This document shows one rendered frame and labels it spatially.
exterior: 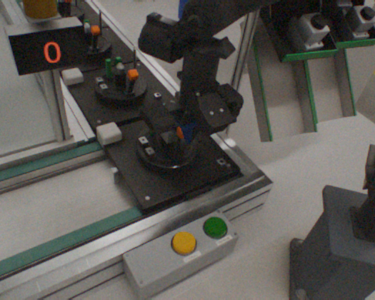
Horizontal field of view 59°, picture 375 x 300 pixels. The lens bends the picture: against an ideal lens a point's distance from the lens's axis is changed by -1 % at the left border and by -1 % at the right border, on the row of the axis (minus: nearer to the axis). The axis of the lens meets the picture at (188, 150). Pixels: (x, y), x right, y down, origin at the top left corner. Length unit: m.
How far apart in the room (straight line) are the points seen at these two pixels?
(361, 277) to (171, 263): 0.32
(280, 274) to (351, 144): 0.53
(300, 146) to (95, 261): 0.68
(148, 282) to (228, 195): 0.25
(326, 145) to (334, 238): 0.53
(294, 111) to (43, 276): 0.64
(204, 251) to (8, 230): 0.37
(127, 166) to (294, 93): 0.44
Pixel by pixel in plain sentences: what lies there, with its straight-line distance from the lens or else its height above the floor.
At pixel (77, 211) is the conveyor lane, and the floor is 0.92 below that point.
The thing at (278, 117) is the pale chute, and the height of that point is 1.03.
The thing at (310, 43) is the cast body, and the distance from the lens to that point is 0.72.
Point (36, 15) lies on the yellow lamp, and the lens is 0.61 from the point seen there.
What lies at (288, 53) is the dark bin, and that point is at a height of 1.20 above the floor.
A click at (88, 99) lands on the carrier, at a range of 0.91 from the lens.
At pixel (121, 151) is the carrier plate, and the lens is 0.75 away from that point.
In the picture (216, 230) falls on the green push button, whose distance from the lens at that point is 0.64.
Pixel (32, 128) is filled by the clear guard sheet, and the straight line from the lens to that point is 0.78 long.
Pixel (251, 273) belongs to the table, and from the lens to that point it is 0.74.
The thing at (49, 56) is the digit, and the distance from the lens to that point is 0.64.
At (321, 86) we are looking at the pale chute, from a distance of 0.95.
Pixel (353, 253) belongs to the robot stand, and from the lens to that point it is 0.60.
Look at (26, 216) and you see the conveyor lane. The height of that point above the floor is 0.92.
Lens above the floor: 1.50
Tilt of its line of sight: 44 degrees down
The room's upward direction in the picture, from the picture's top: 9 degrees clockwise
